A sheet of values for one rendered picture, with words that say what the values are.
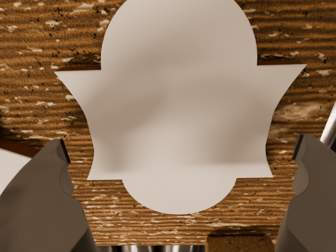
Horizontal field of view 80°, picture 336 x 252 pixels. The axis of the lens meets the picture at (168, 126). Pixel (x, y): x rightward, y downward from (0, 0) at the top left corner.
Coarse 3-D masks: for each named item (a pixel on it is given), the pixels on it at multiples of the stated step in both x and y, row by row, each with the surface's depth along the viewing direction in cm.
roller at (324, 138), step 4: (332, 108) 14; (332, 112) 14; (332, 116) 14; (328, 120) 14; (332, 120) 14; (328, 124) 15; (332, 124) 15; (324, 128) 15; (328, 128) 15; (332, 128) 15; (324, 132) 15; (328, 132) 15; (332, 132) 15; (324, 136) 15; (328, 136) 15; (332, 136) 15; (320, 140) 15; (324, 140) 15; (328, 140) 15; (332, 140) 15; (328, 144) 16
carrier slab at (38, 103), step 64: (0, 0) 10; (64, 0) 10; (256, 0) 10; (320, 0) 10; (0, 64) 11; (64, 64) 11; (320, 64) 11; (64, 128) 13; (320, 128) 13; (256, 192) 16
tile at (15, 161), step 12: (0, 132) 13; (0, 144) 13; (12, 144) 13; (24, 144) 14; (0, 156) 13; (12, 156) 13; (24, 156) 13; (0, 168) 13; (12, 168) 13; (0, 180) 14; (0, 192) 14
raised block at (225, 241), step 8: (208, 240) 18; (216, 240) 18; (224, 240) 18; (232, 240) 18; (240, 240) 18; (248, 240) 18; (256, 240) 18; (264, 240) 18; (208, 248) 17; (216, 248) 17; (224, 248) 17; (232, 248) 17; (240, 248) 17; (248, 248) 17; (256, 248) 17; (264, 248) 17; (272, 248) 17
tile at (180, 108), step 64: (128, 0) 9; (192, 0) 9; (128, 64) 10; (192, 64) 10; (256, 64) 10; (128, 128) 12; (192, 128) 12; (256, 128) 12; (128, 192) 14; (192, 192) 14
